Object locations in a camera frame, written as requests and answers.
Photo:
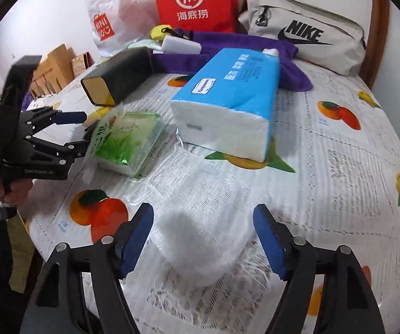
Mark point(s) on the wooden door frame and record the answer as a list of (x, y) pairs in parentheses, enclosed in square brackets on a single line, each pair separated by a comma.
[(376, 41)]

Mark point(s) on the purple towel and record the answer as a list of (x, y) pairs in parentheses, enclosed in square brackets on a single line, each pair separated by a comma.
[(243, 47)]

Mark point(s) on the dark green tea box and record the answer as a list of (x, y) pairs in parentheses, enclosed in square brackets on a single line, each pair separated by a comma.
[(115, 79)]

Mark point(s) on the white melamine sponge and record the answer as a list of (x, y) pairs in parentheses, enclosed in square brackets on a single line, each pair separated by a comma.
[(172, 44)]

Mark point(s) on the red Haidilao paper bag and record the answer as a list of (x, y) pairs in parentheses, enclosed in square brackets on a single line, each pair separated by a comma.
[(199, 15)]

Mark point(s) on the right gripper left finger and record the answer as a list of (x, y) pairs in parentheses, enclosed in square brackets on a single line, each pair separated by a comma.
[(78, 289)]

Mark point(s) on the blue tissue pack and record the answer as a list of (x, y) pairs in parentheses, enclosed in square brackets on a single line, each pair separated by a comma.
[(229, 111)]

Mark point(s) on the fruit-print plastic tablecloth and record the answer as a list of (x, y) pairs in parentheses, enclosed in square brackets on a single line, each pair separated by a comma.
[(331, 177)]

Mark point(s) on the patterned notebook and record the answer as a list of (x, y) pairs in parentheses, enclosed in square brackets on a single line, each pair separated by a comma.
[(81, 63)]

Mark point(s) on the white Miniso plastic bag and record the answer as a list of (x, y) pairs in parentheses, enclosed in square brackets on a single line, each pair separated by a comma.
[(117, 23)]

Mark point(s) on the white and mint sock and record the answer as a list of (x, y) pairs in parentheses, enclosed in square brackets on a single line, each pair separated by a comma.
[(154, 45)]

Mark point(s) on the yellow mesh pouch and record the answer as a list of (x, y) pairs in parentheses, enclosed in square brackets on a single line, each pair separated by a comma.
[(159, 32)]

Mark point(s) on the white mesh soap net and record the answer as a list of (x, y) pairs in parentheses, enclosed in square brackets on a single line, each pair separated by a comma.
[(202, 219)]

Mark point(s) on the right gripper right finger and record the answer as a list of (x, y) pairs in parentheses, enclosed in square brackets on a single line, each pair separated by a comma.
[(348, 304)]

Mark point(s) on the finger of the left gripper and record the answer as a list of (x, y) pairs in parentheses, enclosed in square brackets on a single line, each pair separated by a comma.
[(47, 116), (68, 151)]

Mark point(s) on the wooden bed headboard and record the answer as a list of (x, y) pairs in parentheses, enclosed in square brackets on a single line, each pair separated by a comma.
[(53, 74)]

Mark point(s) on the green tea tissue pack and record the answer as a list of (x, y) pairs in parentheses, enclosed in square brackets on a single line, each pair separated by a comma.
[(122, 141)]

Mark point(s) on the person's left hand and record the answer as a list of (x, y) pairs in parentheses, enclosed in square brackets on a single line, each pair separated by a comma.
[(18, 192)]

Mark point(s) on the grey Nike waist bag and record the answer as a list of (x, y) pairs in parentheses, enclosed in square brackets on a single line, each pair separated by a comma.
[(322, 37)]

